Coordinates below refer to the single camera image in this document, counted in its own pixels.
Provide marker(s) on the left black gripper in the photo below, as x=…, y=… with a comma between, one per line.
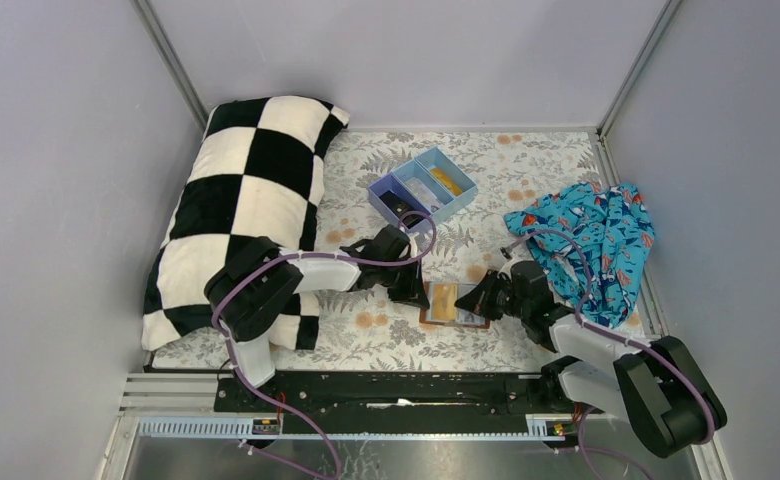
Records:
x=405, y=281

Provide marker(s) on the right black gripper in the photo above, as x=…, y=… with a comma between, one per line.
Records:
x=496, y=299

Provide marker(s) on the brown leather card holder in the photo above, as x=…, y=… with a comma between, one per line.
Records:
x=465, y=319

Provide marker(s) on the silver grey credit card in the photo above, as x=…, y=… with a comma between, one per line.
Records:
x=425, y=195

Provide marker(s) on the blue compartment organizer box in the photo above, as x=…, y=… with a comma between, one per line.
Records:
x=431, y=183

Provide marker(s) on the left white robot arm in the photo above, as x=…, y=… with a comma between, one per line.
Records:
x=252, y=289

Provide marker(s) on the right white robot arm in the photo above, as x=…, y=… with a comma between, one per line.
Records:
x=657, y=388

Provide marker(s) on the floral table mat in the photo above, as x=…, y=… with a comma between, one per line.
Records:
x=363, y=330

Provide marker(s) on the black item in box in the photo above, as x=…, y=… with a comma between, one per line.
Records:
x=400, y=208

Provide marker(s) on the blue patterned cloth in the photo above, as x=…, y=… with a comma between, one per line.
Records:
x=592, y=243

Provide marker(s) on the black white checkered pillow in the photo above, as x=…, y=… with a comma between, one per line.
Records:
x=259, y=172

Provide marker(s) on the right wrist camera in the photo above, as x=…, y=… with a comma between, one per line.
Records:
x=510, y=260

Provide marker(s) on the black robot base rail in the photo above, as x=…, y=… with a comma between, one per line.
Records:
x=398, y=402

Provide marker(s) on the white slotted cable duct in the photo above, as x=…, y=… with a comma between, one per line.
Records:
x=249, y=429

